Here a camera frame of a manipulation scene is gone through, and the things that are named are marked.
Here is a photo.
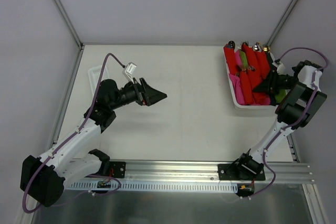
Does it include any red paper napkin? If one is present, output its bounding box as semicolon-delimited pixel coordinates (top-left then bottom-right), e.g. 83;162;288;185
247;66;271;105

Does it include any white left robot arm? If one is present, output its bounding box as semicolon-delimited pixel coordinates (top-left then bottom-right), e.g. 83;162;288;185
20;78;167;212

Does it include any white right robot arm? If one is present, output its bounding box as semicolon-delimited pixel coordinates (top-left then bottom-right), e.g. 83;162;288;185
232;60;327;180

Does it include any green rolled napkin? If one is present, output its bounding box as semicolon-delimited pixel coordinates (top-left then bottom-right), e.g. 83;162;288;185
274;89;287;104

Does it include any white tray of rolled napkins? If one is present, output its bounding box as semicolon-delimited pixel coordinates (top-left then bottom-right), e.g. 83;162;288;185
223;40;287;107

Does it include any white perforated utensil basket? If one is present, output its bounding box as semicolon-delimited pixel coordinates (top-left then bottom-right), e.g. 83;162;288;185
88;66;110;95

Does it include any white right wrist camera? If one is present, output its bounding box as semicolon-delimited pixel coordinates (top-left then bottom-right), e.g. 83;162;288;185
272;59;286;74

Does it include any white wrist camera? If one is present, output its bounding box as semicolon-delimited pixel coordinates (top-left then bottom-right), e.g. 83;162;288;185
122;62;137;82
272;59;286;74

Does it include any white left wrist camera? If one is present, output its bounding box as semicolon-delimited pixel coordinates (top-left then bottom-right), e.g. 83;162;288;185
122;62;137;82

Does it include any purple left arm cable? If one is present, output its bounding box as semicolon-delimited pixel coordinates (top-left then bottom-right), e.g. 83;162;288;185
22;52;126;214

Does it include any aluminium front rail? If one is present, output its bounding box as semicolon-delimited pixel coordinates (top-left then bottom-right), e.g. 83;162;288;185
121;160;317;184

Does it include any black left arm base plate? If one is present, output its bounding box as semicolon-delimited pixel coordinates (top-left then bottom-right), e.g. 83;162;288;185
105;161;127;178

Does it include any left frame post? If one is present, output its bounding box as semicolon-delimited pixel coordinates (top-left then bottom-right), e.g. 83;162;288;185
52;0;83;49

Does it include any frame post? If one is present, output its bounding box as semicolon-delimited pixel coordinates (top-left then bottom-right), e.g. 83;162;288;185
52;0;83;49
266;0;300;46

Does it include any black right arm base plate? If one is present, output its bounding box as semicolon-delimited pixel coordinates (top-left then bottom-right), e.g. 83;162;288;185
217;163;266;181

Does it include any white slotted cable duct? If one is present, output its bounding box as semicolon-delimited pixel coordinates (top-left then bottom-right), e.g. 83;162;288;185
68;179;238;194

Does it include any right frame post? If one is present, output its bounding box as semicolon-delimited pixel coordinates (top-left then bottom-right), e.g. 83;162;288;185
266;0;300;46

